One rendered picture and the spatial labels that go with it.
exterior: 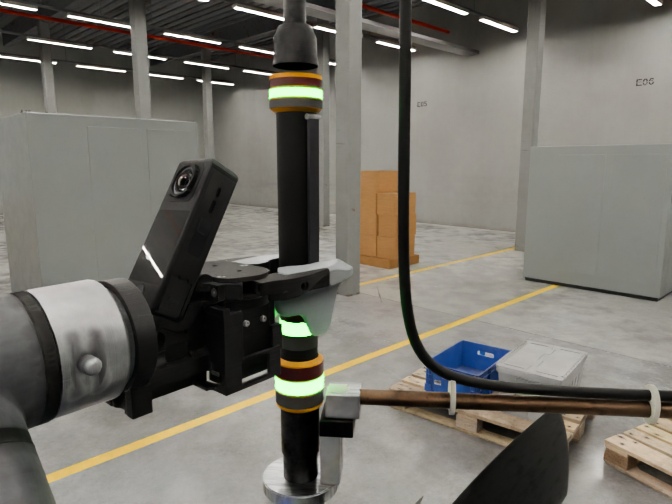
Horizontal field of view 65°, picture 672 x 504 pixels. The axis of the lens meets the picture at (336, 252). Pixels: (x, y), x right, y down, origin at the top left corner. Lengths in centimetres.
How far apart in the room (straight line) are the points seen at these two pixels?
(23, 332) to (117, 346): 5
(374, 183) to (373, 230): 80
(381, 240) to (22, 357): 861
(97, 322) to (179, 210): 10
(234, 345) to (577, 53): 1335
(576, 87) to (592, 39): 102
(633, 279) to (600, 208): 100
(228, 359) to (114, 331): 9
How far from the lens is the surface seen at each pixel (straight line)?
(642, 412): 52
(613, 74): 1325
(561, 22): 1391
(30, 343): 31
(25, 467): 29
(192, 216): 36
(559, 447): 79
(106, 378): 33
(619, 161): 768
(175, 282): 35
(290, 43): 44
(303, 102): 43
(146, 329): 33
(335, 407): 48
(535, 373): 346
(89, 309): 32
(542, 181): 804
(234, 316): 37
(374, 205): 887
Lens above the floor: 172
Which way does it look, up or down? 10 degrees down
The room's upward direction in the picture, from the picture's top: straight up
